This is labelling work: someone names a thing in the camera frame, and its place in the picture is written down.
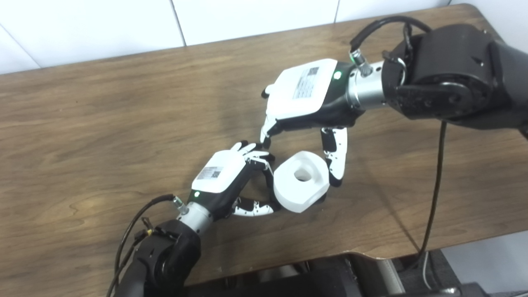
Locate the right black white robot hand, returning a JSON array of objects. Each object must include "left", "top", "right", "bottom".
[{"left": 260, "top": 58, "right": 365, "bottom": 187}]

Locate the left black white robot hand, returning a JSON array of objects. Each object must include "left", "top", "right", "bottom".
[{"left": 190, "top": 141, "right": 283, "bottom": 221}]

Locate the round white plastic piece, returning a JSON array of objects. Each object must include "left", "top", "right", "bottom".
[{"left": 273, "top": 151, "right": 330, "bottom": 214}]

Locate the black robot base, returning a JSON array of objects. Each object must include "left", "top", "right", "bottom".
[{"left": 181, "top": 250, "right": 489, "bottom": 297}]

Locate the thick black left wrist cable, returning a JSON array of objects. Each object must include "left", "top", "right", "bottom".
[{"left": 106, "top": 194, "right": 189, "bottom": 297}]

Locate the thick black wrist cable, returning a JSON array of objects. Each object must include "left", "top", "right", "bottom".
[
  {"left": 106, "top": 194, "right": 189, "bottom": 297},
  {"left": 350, "top": 16, "right": 448, "bottom": 266}
]

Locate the thin black left wrist wire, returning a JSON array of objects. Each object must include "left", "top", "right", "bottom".
[{"left": 108, "top": 217, "right": 155, "bottom": 297}]

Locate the thin black wrist wire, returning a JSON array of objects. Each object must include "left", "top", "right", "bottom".
[
  {"left": 382, "top": 23, "right": 413, "bottom": 83},
  {"left": 108, "top": 217, "right": 155, "bottom": 297}
]

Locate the thick black right wrist cable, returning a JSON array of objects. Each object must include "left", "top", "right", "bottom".
[{"left": 350, "top": 16, "right": 448, "bottom": 266}]

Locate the thin black right wrist wire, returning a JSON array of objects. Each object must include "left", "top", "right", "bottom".
[{"left": 382, "top": 23, "right": 413, "bottom": 83}]

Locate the thin white cable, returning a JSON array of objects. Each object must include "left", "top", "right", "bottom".
[{"left": 420, "top": 251, "right": 434, "bottom": 291}]

